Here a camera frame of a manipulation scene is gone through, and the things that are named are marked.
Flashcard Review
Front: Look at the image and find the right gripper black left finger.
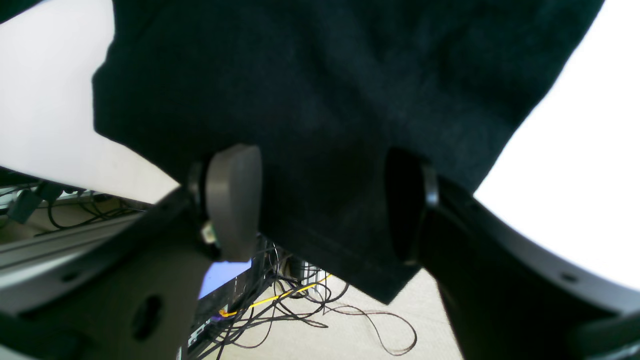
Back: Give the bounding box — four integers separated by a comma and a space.
1, 144, 263, 360

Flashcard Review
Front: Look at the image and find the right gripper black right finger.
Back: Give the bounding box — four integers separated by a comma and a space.
384, 148, 640, 360

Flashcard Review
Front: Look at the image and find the black T-shirt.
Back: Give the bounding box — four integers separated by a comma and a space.
92, 0, 603, 303

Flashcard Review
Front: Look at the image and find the yellow cable on floor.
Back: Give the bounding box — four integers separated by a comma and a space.
219, 272, 333, 318

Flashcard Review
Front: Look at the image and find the grey aluminium frame rail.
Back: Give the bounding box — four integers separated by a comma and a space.
1, 208, 171, 313

